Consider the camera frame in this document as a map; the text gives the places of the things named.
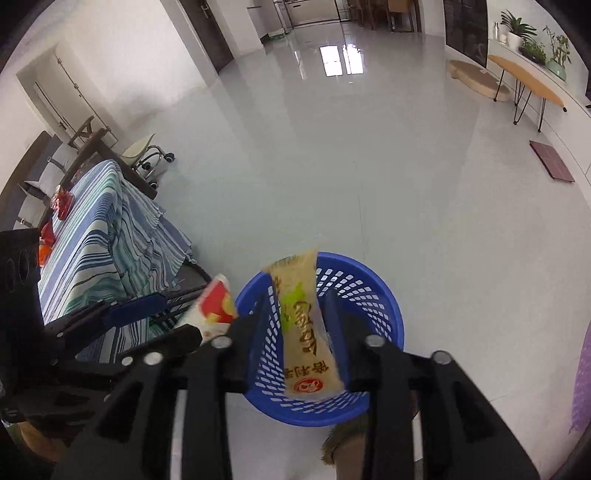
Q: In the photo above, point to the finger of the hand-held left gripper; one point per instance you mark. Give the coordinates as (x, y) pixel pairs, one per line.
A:
(175, 337)
(138, 307)

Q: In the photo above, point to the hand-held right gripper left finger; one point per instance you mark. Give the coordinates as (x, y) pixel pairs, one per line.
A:
(244, 323)

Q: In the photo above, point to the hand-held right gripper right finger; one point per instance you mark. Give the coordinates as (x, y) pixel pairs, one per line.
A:
(339, 337)

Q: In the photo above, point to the white red snack packet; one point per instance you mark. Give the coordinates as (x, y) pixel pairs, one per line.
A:
(214, 300)

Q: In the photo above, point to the beige green snack packet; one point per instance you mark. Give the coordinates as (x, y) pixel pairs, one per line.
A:
(300, 332)

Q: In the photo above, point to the blue plastic basket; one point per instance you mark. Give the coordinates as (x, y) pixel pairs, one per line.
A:
(369, 300)

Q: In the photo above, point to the black table leg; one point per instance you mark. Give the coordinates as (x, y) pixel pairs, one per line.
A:
(189, 295)

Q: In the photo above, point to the small orange packet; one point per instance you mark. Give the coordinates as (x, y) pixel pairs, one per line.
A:
(43, 254)

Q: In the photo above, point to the blue green striped tablecloth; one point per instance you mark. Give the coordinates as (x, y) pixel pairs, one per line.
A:
(101, 230)

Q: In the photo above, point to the brown sofa with grey cushions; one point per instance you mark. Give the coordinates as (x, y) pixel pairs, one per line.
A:
(41, 157)

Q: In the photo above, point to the cream stool with wheels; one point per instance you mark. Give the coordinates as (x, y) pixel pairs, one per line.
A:
(138, 148)

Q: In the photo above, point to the white door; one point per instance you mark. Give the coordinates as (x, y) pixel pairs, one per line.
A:
(69, 92)

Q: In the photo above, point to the purple cloth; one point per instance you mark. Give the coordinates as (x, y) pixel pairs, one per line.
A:
(582, 383)

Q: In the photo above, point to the maroon floor mat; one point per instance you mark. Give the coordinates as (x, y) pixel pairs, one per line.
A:
(551, 161)

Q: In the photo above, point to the dark brown door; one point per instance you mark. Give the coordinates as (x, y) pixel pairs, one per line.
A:
(207, 32)

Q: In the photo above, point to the kitchen counter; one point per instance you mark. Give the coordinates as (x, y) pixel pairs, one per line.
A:
(300, 9)

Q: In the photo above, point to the wooden side table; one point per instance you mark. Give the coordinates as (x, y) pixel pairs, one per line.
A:
(526, 78)

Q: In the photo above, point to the wooden dining chair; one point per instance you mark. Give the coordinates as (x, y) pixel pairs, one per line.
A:
(404, 14)

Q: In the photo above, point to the small dark planter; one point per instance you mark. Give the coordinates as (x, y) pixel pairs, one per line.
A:
(533, 51)

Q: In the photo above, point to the plant in green pot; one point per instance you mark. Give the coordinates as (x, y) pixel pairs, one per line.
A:
(556, 60)

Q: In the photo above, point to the plant in white pot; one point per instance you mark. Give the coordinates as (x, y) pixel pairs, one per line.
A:
(516, 30)

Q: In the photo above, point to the black wall panel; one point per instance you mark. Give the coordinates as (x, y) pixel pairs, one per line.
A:
(466, 27)

